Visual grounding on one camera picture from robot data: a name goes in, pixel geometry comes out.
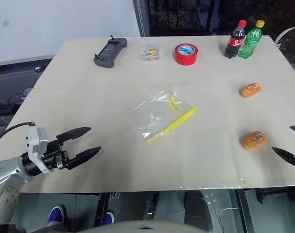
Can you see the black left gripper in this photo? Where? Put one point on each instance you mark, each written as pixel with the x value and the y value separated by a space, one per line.
pixel 55 155

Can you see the sesame bread bun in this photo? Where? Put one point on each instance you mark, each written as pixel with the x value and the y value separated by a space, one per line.
pixel 254 140
pixel 250 90

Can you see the clear yellow zipper bag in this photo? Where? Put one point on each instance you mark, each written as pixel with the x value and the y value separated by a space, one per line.
pixel 159 114

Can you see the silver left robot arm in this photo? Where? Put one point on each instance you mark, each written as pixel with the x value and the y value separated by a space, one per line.
pixel 4 170

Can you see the black table leg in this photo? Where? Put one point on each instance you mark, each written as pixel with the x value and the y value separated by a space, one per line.
pixel 242 211
pixel 102 211

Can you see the grey red floor box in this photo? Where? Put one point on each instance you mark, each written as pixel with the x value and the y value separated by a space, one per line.
pixel 25 93

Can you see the blue shoe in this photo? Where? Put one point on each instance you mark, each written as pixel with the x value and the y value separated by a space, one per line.
pixel 55 214
pixel 109 218

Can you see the grey handheld remote controller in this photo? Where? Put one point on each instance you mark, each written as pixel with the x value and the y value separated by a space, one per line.
pixel 109 52

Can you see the green bottle yellow cap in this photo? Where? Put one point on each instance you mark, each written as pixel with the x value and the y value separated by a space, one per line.
pixel 249 43

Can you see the cola bottle red cap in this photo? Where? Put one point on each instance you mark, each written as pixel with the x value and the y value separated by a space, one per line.
pixel 233 42

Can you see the clear plastic parts box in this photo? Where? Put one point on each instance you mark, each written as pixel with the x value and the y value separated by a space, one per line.
pixel 150 51

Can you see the red tape roll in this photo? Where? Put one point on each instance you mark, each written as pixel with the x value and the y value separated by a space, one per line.
pixel 186 57

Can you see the grey window pillar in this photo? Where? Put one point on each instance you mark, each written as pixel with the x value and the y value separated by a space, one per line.
pixel 142 17

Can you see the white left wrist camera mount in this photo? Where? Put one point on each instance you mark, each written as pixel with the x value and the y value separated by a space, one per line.
pixel 40 138

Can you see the white curved chair frame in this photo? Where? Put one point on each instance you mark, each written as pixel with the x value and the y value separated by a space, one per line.
pixel 279 36

